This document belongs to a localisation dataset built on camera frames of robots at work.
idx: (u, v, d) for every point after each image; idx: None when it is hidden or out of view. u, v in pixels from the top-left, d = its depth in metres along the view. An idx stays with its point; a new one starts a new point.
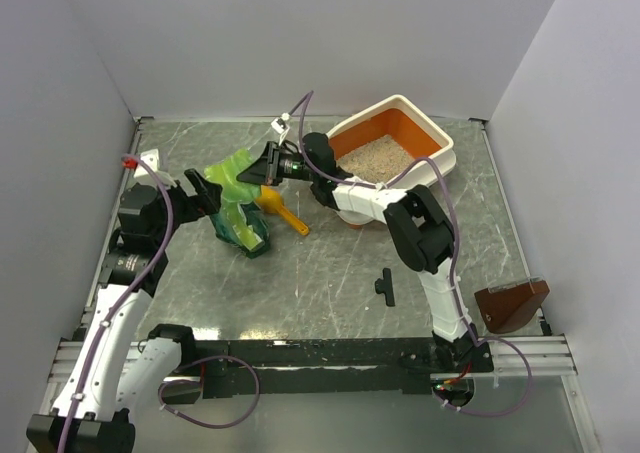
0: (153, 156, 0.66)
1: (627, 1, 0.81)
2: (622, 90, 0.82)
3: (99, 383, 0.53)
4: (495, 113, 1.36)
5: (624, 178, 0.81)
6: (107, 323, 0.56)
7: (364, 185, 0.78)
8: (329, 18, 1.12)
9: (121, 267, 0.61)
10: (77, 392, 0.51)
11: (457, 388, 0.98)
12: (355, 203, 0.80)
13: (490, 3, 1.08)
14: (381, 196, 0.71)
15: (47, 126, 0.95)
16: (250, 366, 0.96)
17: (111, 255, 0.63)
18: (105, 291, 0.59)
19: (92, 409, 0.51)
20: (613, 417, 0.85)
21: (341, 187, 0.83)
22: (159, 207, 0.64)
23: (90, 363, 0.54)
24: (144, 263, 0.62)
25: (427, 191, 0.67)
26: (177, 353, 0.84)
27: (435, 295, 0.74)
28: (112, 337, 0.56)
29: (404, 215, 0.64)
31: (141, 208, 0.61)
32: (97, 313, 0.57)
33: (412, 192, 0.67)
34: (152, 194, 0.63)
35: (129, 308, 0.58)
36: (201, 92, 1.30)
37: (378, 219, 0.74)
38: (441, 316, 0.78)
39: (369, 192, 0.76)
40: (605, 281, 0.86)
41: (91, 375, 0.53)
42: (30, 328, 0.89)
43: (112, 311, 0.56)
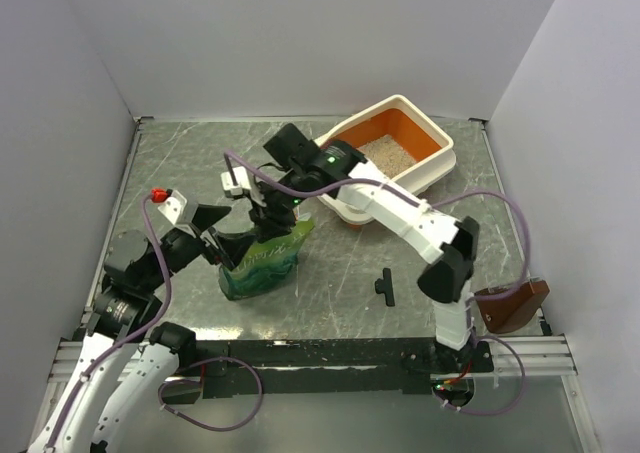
0: (178, 206, 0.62)
1: (626, 4, 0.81)
2: (623, 91, 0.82)
3: (71, 438, 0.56)
4: (495, 113, 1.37)
5: (624, 179, 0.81)
6: (85, 378, 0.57)
7: (396, 193, 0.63)
8: (330, 18, 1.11)
9: (109, 315, 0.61)
10: (48, 446, 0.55)
11: (457, 388, 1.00)
12: (376, 209, 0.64)
13: (491, 3, 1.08)
14: (427, 226, 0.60)
15: (47, 126, 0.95)
16: (250, 366, 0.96)
17: (103, 297, 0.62)
18: (91, 340, 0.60)
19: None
20: (614, 418, 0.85)
21: (358, 186, 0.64)
22: (152, 258, 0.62)
23: (65, 416, 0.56)
24: (132, 315, 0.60)
25: (474, 224, 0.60)
26: (173, 364, 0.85)
27: (445, 312, 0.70)
28: (90, 392, 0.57)
29: (459, 260, 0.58)
31: (128, 264, 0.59)
32: (81, 361, 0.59)
33: (463, 227, 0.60)
34: (143, 247, 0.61)
35: (110, 363, 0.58)
36: (201, 92, 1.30)
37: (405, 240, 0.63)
38: (449, 329, 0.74)
39: (406, 209, 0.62)
40: (605, 282, 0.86)
41: (64, 428, 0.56)
42: (30, 330, 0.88)
43: (92, 367, 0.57)
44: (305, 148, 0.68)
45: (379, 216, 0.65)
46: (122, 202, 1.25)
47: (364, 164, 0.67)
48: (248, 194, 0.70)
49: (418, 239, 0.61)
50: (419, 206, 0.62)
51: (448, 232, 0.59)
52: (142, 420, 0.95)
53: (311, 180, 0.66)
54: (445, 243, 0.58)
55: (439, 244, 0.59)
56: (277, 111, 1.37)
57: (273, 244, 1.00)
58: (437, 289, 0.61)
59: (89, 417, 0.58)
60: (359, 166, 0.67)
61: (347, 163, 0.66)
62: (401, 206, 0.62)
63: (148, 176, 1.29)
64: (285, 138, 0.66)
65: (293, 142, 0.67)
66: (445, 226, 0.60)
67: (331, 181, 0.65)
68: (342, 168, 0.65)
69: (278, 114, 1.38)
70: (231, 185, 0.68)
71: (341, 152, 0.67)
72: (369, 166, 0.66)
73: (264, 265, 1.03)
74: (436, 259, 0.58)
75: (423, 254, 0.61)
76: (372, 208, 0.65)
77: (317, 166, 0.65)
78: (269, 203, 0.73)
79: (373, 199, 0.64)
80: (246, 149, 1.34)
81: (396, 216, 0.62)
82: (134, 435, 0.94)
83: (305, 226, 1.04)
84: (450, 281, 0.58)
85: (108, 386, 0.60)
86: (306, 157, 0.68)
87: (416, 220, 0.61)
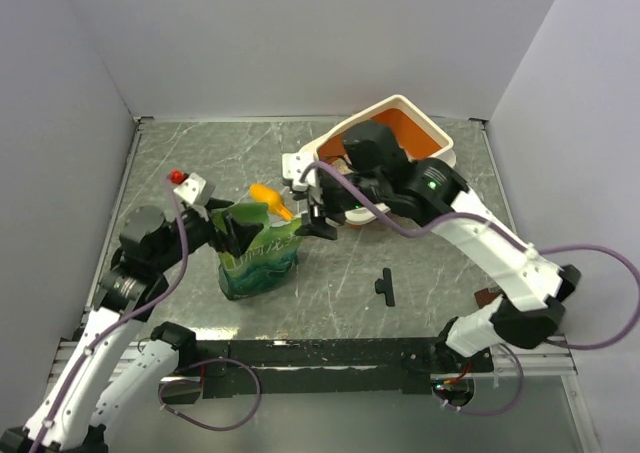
0: (197, 186, 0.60)
1: (626, 4, 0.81)
2: (623, 91, 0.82)
3: (70, 413, 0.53)
4: (495, 113, 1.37)
5: (624, 179, 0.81)
6: (89, 351, 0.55)
7: (504, 233, 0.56)
8: (330, 18, 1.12)
9: (117, 290, 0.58)
10: (47, 420, 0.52)
11: (457, 388, 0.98)
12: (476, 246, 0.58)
13: (490, 4, 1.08)
14: (532, 274, 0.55)
15: (48, 126, 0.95)
16: (249, 366, 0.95)
17: (111, 273, 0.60)
18: (97, 315, 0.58)
19: (58, 439, 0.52)
20: (614, 418, 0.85)
21: (461, 220, 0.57)
22: (166, 234, 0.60)
23: (66, 390, 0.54)
24: (140, 290, 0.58)
25: (576, 272, 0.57)
26: (174, 360, 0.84)
27: (480, 332, 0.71)
28: (92, 367, 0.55)
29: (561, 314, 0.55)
31: (145, 234, 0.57)
32: (84, 335, 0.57)
33: (567, 278, 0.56)
34: (160, 219, 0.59)
35: (115, 337, 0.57)
36: (201, 92, 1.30)
37: (501, 281, 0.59)
38: (471, 342, 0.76)
39: (513, 253, 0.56)
40: (605, 282, 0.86)
41: (64, 402, 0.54)
42: (29, 330, 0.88)
43: (97, 340, 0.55)
44: (397, 159, 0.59)
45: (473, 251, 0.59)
46: (122, 201, 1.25)
47: (466, 193, 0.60)
48: (310, 190, 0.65)
49: (518, 287, 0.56)
50: (526, 251, 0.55)
51: (553, 283, 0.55)
52: (142, 421, 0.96)
53: (402, 203, 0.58)
54: (551, 296, 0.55)
55: (544, 297, 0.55)
56: (277, 110, 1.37)
57: (269, 239, 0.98)
58: (521, 333, 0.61)
59: (90, 393, 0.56)
60: (461, 196, 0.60)
61: (448, 190, 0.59)
62: (508, 249, 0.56)
63: (148, 176, 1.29)
64: (381, 146, 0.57)
65: (387, 150, 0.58)
66: (550, 276, 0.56)
67: (428, 207, 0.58)
68: (442, 195, 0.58)
69: (278, 114, 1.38)
70: (298, 180, 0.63)
71: (441, 177, 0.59)
72: (471, 196, 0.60)
73: (261, 261, 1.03)
74: (537, 312, 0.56)
75: (520, 301, 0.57)
76: (468, 242, 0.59)
77: (411, 188, 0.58)
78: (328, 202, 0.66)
79: (475, 236, 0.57)
80: (246, 149, 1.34)
81: (501, 259, 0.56)
82: (134, 435, 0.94)
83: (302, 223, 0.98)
84: (543, 330, 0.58)
85: (109, 364, 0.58)
86: (399, 172, 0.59)
87: (522, 267, 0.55)
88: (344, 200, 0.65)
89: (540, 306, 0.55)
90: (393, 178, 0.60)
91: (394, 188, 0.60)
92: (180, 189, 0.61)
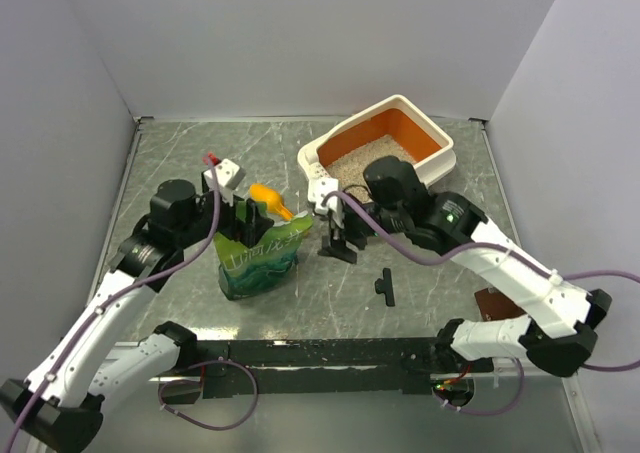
0: (232, 170, 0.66)
1: (627, 2, 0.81)
2: (623, 90, 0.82)
3: (73, 370, 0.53)
4: (495, 113, 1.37)
5: (623, 178, 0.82)
6: (100, 311, 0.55)
7: (525, 261, 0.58)
8: (329, 18, 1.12)
9: (134, 256, 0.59)
10: (50, 373, 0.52)
11: (457, 388, 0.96)
12: (498, 276, 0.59)
13: (490, 3, 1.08)
14: (557, 300, 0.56)
15: (47, 127, 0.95)
16: (247, 369, 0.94)
17: (131, 239, 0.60)
18: (111, 276, 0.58)
19: (58, 395, 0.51)
20: (614, 419, 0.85)
21: (482, 250, 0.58)
22: (192, 206, 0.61)
23: (72, 347, 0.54)
24: (156, 258, 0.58)
25: (605, 298, 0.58)
26: (173, 356, 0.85)
27: (496, 345, 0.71)
28: (101, 327, 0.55)
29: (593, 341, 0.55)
31: (173, 202, 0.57)
32: (97, 295, 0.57)
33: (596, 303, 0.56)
34: (189, 191, 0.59)
35: (127, 301, 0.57)
36: (201, 91, 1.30)
37: (529, 310, 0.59)
38: (481, 349, 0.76)
39: (535, 281, 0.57)
40: (604, 282, 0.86)
41: (69, 358, 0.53)
42: (29, 330, 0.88)
43: (109, 300, 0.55)
44: (418, 193, 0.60)
45: (497, 281, 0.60)
46: (122, 201, 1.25)
47: (485, 224, 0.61)
48: (330, 214, 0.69)
49: (545, 314, 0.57)
50: (550, 277, 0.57)
51: (581, 308, 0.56)
52: (142, 420, 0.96)
53: (424, 238, 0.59)
54: (579, 322, 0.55)
55: (572, 323, 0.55)
56: (277, 110, 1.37)
57: (268, 239, 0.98)
58: (553, 364, 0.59)
59: (95, 353, 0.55)
60: (480, 226, 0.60)
61: (467, 222, 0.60)
62: (531, 276, 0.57)
63: (148, 176, 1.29)
64: (402, 183, 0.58)
65: (408, 185, 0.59)
66: (577, 301, 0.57)
67: (448, 241, 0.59)
68: (462, 228, 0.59)
69: (278, 114, 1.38)
70: (320, 204, 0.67)
71: (460, 209, 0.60)
72: (491, 226, 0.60)
73: (261, 261, 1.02)
74: (567, 339, 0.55)
75: (549, 329, 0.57)
76: (491, 273, 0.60)
77: (432, 223, 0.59)
78: (347, 228, 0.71)
79: (498, 265, 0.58)
80: (246, 149, 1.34)
81: (525, 287, 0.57)
82: (134, 434, 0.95)
83: (306, 224, 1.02)
84: (577, 359, 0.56)
85: (115, 329, 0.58)
86: (420, 204, 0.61)
87: (547, 294, 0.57)
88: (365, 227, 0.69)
89: (571, 333, 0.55)
90: (415, 211, 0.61)
91: (416, 221, 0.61)
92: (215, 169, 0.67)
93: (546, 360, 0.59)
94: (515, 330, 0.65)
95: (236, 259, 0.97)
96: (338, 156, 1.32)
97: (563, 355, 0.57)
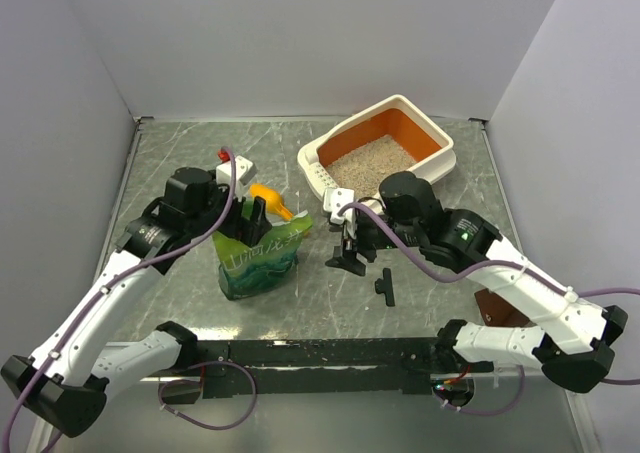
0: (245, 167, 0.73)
1: (627, 2, 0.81)
2: (622, 89, 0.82)
3: (77, 348, 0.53)
4: (495, 113, 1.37)
5: (623, 177, 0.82)
6: (105, 290, 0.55)
7: (540, 278, 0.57)
8: (329, 18, 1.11)
9: (141, 236, 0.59)
10: (54, 351, 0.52)
11: (457, 388, 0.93)
12: (513, 294, 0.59)
13: (490, 4, 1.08)
14: (573, 317, 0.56)
15: (47, 127, 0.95)
16: (246, 370, 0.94)
17: (139, 220, 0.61)
18: (117, 256, 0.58)
19: (62, 372, 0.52)
20: (614, 419, 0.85)
21: (497, 267, 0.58)
22: (205, 192, 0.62)
23: (77, 325, 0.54)
24: (163, 240, 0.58)
25: (622, 314, 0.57)
26: (175, 355, 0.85)
27: (504, 351, 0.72)
28: (106, 307, 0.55)
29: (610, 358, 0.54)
31: (189, 184, 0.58)
32: (102, 275, 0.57)
33: (613, 319, 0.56)
34: (203, 178, 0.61)
35: (133, 281, 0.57)
36: (201, 92, 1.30)
37: (544, 327, 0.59)
38: (488, 354, 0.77)
39: (551, 298, 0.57)
40: (605, 283, 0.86)
41: (73, 337, 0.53)
42: (29, 330, 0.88)
43: (115, 279, 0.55)
44: (433, 211, 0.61)
45: (511, 298, 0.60)
46: (122, 201, 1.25)
47: (500, 241, 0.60)
48: (344, 224, 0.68)
49: (561, 331, 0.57)
50: (565, 294, 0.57)
51: (598, 325, 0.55)
52: (142, 420, 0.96)
53: (438, 255, 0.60)
54: (596, 338, 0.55)
55: (589, 340, 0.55)
56: (277, 111, 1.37)
57: (268, 239, 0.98)
58: (570, 380, 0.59)
59: (99, 333, 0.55)
60: (494, 244, 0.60)
61: (481, 239, 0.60)
62: (546, 293, 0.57)
63: (148, 176, 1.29)
64: (419, 201, 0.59)
65: (425, 203, 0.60)
66: (595, 318, 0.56)
67: (462, 258, 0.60)
68: (475, 245, 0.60)
69: (278, 114, 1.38)
70: (337, 213, 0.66)
71: (474, 228, 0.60)
72: (506, 243, 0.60)
73: (260, 261, 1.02)
74: (583, 356, 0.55)
75: (566, 346, 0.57)
76: (506, 290, 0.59)
77: (447, 240, 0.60)
78: (360, 237, 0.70)
79: (513, 283, 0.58)
80: (246, 149, 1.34)
81: (540, 304, 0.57)
82: (134, 434, 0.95)
83: (304, 223, 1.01)
84: (594, 376, 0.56)
85: (121, 309, 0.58)
86: (434, 221, 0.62)
87: (563, 310, 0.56)
88: (376, 237, 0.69)
89: (587, 350, 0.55)
90: (430, 228, 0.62)
91: (431, 238, 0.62)
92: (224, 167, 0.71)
93: (563, 376, 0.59)
94: (528, 341, 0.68)
95: (236, 259, 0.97)
96: (338, 156, 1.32)
97: (580, 372, 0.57)
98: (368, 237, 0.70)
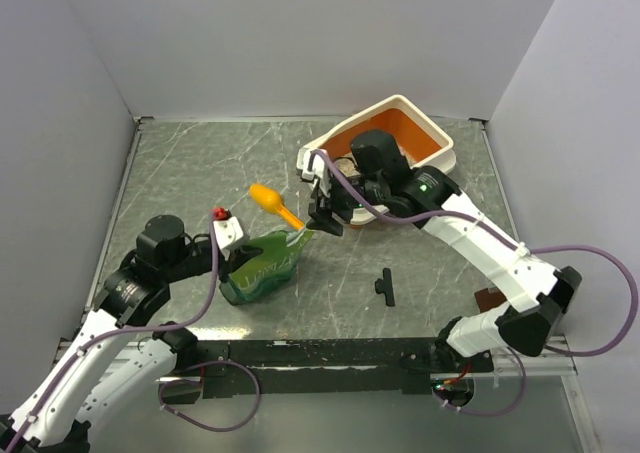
0: (232, 235, 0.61)
1: (628, 4, 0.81)
2: (623, 90, 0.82)
3: (54, 411, 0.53)
4: (495, 113, 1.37)
5: (623, 177, 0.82)
6: (81, 352, 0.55)
7: (491, 231, 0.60)
8: (329, 18, 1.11)
9: (118, 294, 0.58)
10: (31, 414, 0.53)
11: (457, 388, 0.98)
12: (469, 247, 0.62)
13: (490, 3, 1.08)
14: (522, 271, 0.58)
15: (48, 126, 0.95)
16: (250, 369, 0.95)
17: (117, 274, 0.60)
18: (95, 316, 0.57)
19: (38, 436, 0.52)
20: (614, 419, 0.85)
21: (451, 219, 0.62)
22: (179, 245, 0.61)
23: (55, 386, 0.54)
24: (139, 298, 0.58)
25: (576, 274, 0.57)
26: (169, 364, 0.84)
27: (480, 333, 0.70)
28: (82, 369, 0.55)
29: (557, 314, 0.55)
31: (159, 241, 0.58)
32: (80, 334, 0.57)
33: (563, 277, 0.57)
34: (177, 229, 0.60)
35: (109, 342, 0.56)
36: (200, 92, 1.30)
37: (498, 282, 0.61)
38: (468, 339, 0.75)
39: (501, 251, 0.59)
40: (606, 281, 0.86)
41: (51, 399, 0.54)
42: (29, 330, 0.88)
43: (90, 343, 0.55)
44: (397, 165, 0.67)
45: (468, 251, 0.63)
46: (122, 201, 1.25)
47: (458, 196, 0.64)
48: (316, 184, 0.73)
49: (512, 285, 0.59)
50: (517, 250, 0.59)
51: (547, 281, 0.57)
52: (142, 420, 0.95)
53: (398, 204, 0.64)
54: (542, 293, 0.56)
55: (535, 294, 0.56)
56: (276, 110, 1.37)
57: (281, 256, 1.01)
58: (524, 341, 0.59)
59: (77, 394, 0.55)
60: (453, 197, 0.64)
61: (439, 193, 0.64)
62: (496, 246, 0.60)
63: (148, 176, 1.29)
64: (382, 151, 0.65)
65: (388, 156, 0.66)
66: (544, 273, 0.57)
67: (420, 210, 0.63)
68: (432, 197, 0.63)
69: (278, 114, 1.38)
70: (307, 169, 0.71)
71: (434, 181, 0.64)
72: (464, 198, 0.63)
73: (273, 274, 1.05)
74: (529, 310, 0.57)
75: (515, 301, 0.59)
76: (461, 242, 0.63)
77: (408, 191, 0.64)
78: (334, 195, 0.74)
79: (464, 234, 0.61)
80: (246, 149, 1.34)
81: (490, 256, 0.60)
82: (134, 434, 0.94)
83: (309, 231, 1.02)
84: (542, 333, 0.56)
85: (99, 367, 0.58)
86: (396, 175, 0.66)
87: (512, 264, 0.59)
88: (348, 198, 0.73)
89: (533, 304, 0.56)
90: (394, 181, 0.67)
91: (393, 189, 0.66)
92: (218, 228, 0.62)
93: (517, 336, 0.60)
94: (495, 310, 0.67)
95: (250, 277, 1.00)
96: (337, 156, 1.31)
97: (529, 330, 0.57)
98: (342, 199, 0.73)
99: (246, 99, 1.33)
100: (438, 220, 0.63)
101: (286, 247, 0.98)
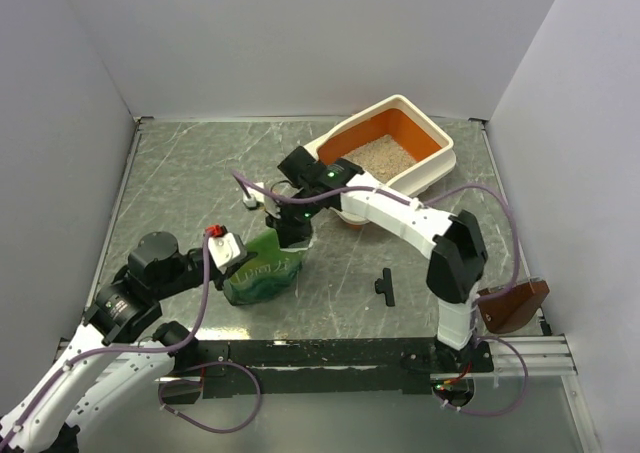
0: (231, 251, 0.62)
1: (628, 5, 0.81)
2: (623, 90, 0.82)
3: (38, 422, 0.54)
4: (494, 113, 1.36)
5: (622, 180, 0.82)
6: (66, 367, 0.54)
7: (389, 195, 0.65)
8: (327, 17, 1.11)
9: (107, 310, 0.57)
10: (16, 424, 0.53)
11: (457, 388, 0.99)
12: (374, 215, 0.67)
13: (490, 3, 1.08)
14: (419, 221, 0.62)
15: (48, 126, 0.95)
16: (250, 369, 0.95)
17: (109, 289, 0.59)
18: (84, 330, 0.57)
19: (23, 445, 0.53)
20: (614, 419, 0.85)
21: (353, 193, 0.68)
22: (172, 263, 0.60)
23: (40, 399, 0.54)
24: (127, 315, 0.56)
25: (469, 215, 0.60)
26: (167, 368, 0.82)
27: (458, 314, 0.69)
28: (67, 383, 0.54)
29: (453, 250, 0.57)
31: (150, 261, 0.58)
32: (69, 348, 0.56)
33: (458, 220, 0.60)
34: (168, 250, 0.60)
35: (95, 357, 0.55)
36: (199, 92, 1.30)
37: (408, 241, 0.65)
38: (450, 326, 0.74)
39: (398, 210, 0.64)
40: (606, 282, 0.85)
41: (36, 410, 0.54)
42: (29, 330, 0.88)
43: (77, 357, 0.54)
44: (313, 168, 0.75)
45: (378, 221, 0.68)
46: (122, 201, 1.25)
47: (361, 175, 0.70)
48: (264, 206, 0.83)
49: (416, 237, 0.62)
50: (411, 204, 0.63)
51: (442, 224, 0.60)
52: (141, 421, 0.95)
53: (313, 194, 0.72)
54: (437, 234, 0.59)
55: (431, 237, 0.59)
56: (277, 110, 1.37)
57: (275, 258, 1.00)
58: (444, 290, 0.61)
59: (63, 407, 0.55)
60: (356, 177, 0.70)
61: (345, 177, 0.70)
62: (394, 206, 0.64)
63: (148, 176, 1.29)
64: (296, 161, 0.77)
65: (303, 163, 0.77)
66: (439, 219, 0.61)
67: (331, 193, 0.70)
68: (340, 181, 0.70)
69: (278, 113, 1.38)
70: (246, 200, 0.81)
71: (341, 169, 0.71)
72: (367, 176, 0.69)
73: (267, 276, 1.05)
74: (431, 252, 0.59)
75: (424, 250, 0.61)
76: (369, 214, 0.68)
77: (320, 181, 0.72)
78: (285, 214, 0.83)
79: (368, 203, 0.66)
80: (246, 149, 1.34)
81: (391, 216, 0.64)
82: (132, 435, 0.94)
83: None
84: (449, 274, 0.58)
85: (88, 381, 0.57)
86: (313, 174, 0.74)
87: (410, 217, 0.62)
88: (294, 212, 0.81)
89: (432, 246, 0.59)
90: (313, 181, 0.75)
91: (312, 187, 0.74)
92: (214, 246, 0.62)
93: (439, 286, 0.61)
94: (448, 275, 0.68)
95: (242, 274, 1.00)
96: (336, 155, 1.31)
97: (440, 273, 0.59)
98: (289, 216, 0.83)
99: (246, 99, 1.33)
100: (344, 198, 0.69)
101: (280, 251, 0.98)
